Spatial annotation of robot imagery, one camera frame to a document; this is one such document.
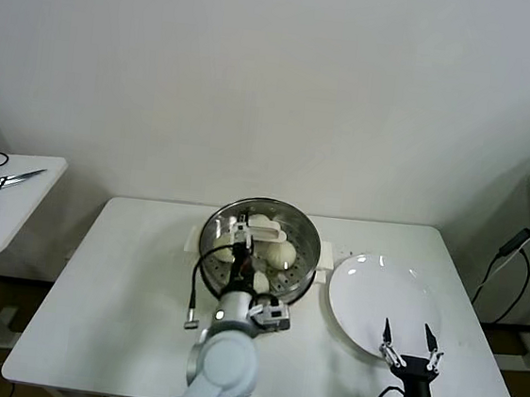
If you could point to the white steamed baozi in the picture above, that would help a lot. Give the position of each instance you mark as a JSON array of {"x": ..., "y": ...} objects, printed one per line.
[
  {"x": 261, "y": 220},
  {"x": 282, "y": 256},
  {"x": 223, "y": 247},
  {"x": 262, "y": 283}
]

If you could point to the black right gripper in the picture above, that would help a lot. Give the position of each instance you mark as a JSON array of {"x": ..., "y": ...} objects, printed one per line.
[{"x": 419, "y": 380}]

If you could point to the white round plate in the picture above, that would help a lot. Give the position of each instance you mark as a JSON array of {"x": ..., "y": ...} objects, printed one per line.
[{"x": 377, "y": 305}]

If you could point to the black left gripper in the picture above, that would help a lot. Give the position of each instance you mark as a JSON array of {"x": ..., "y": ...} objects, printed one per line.
[{"x": 241, "y": 267}]

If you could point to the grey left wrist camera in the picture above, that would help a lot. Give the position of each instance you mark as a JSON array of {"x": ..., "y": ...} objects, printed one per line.
[{"x": 272, "y": 314}]

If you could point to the white side table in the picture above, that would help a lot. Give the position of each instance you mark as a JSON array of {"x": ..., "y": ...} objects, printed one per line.
[{"x": 17, "y": 210}]

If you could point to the steel steamer basket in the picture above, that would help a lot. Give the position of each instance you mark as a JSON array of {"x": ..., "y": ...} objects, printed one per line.
[{"x": 327, "y": 256}]

